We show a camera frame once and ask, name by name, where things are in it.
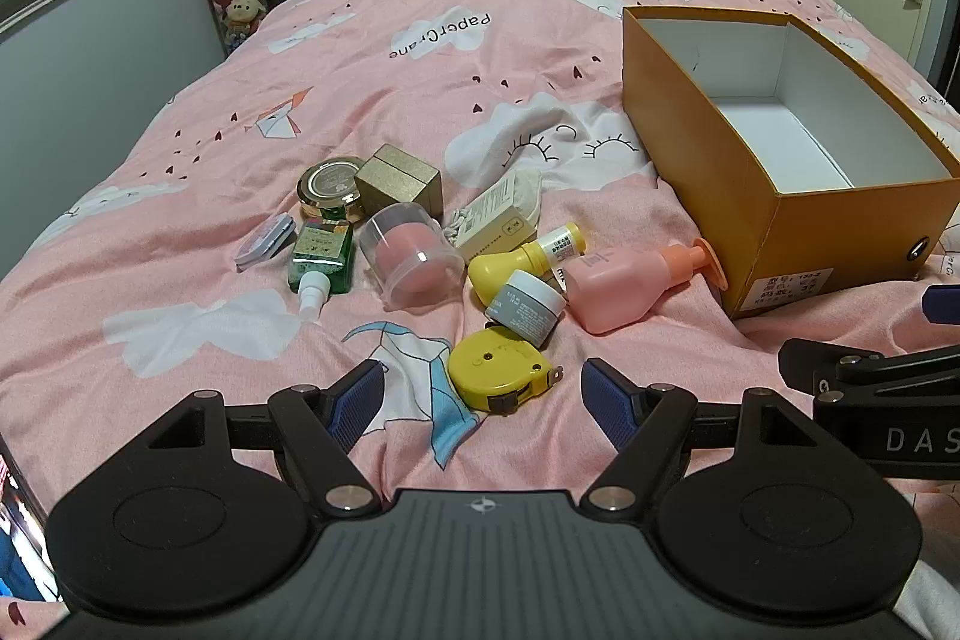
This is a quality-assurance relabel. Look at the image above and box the green glass bottle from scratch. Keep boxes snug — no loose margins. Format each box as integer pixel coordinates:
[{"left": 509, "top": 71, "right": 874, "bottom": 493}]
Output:
[{"left": 288, "top": 218, "right": 355, "bottom": 320}]

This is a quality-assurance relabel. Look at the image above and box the gold round jar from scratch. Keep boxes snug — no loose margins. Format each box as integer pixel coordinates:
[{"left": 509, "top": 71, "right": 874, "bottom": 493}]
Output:
[{"left": 297, "top": 157, "right": 366, "bottom": 225}]

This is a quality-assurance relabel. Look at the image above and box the grey cream jar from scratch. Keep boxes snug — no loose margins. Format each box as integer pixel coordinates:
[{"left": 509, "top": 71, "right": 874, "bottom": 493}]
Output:
[{"left": 484, "top": 269, "right": 567, "bottom": 341}]

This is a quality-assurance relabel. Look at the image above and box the grey cloth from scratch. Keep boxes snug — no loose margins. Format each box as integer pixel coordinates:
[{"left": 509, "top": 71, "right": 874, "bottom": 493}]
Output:
[{"left": 891, "top": 561, "right": 960, "bottom": 640}]

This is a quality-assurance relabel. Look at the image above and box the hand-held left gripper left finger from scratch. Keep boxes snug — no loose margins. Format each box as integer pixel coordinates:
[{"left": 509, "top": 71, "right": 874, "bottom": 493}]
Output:
[{"left": 142, "top": 359, "right": 387, "bottom": 518}]

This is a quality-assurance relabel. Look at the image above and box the gold square box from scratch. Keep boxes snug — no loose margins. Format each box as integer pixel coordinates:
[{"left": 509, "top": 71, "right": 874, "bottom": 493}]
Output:
[{"left": 353, "top": 143, "right": 443, "bottom": 218}]

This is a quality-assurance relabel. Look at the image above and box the pink pump bottle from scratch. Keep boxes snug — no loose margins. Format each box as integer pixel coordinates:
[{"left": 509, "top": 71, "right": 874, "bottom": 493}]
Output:
[{"left": 562, "top": 239, "right": 728, "bottom": 335}]

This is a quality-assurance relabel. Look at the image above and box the orange cardboard box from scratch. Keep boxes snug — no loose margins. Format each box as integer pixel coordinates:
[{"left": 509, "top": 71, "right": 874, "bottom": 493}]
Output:
[{"left": 621, "top": 5, "right": 960, "bottom": 321}]

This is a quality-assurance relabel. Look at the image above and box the yellow squeeze bottle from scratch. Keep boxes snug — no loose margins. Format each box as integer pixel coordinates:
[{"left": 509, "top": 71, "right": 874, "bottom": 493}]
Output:
[{"left": 468, "top": 223, "right": 586, "bottom": 310}]

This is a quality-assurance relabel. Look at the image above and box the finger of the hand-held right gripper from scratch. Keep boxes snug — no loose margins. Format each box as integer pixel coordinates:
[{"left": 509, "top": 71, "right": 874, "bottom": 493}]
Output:
[
  {"left": 921, "top": 284, "right": 960, "bottom": 324},
  {"left": 778, "top": 338, "right": 960, "bottom": 395}
]

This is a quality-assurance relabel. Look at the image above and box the cream box in drawstring pouch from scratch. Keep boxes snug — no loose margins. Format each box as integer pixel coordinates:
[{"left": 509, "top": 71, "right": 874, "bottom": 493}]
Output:
[{"left": 444, "top": 171, "right": 547, "bottom": 263}]

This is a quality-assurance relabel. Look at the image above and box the clear container with pink sponge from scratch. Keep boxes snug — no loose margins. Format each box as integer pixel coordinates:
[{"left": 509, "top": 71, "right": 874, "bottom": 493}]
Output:
[{"left": 358, "top": 202, "right": 466, "bottom": 310}]

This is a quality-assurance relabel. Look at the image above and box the yellow tape measure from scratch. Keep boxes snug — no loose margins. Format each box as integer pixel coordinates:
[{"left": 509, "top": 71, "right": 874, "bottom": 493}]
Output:
[{"left": 448, "top": 325, "right": 565, "bottom": 417}]

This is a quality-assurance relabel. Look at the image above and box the colourful printed cloth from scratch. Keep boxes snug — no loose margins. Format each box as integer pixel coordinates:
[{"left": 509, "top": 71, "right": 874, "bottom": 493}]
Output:
[{"left": 0, "top": 436, "right": 58, "bottom": 605}]

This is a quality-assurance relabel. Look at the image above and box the pink printed blanket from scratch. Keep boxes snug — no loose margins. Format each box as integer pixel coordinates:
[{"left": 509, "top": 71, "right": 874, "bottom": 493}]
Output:
[{"left": 0, "top": 0, "right": 960, "bottom": 640}]

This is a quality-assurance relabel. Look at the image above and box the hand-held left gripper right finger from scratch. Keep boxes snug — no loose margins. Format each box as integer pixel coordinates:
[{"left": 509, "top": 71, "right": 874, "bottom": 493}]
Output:
[{"left": 580, "top": 357, "right": 820, "bottom": 515}]

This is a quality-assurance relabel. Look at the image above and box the white mint tin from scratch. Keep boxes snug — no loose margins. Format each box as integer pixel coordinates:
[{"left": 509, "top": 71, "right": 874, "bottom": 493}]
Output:
[{"left": 235, "top": 214, "right": 299, "bottom": 272}]

